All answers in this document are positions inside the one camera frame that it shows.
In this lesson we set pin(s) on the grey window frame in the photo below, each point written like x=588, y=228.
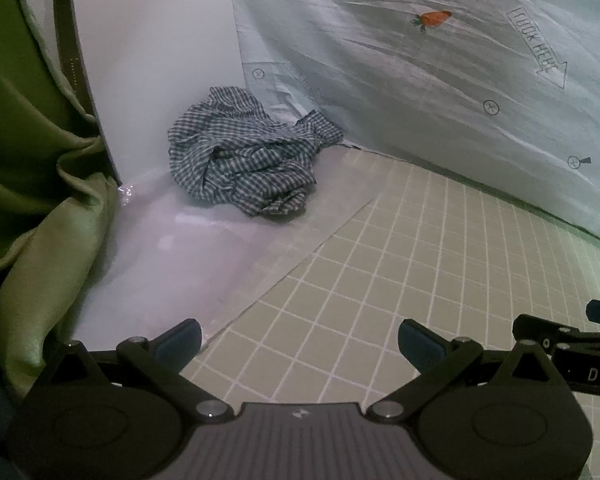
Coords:
x=67, y=45

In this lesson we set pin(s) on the white board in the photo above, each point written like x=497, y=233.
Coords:
x=155, y=60

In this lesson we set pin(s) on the clear plastic sheet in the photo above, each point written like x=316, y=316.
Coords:
x=180, y=260

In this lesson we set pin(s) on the pale blue carrot-print quilt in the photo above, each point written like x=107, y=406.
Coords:
x=405, y=60

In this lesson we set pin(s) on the green curtain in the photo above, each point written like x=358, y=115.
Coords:
x=25, y=170

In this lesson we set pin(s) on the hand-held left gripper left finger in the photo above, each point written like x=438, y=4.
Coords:
x=180, y=344

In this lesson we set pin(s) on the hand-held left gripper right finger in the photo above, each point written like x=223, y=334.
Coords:
x=419, y=345

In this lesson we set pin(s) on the blue checked shirt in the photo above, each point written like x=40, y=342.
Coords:
x=245, y=155

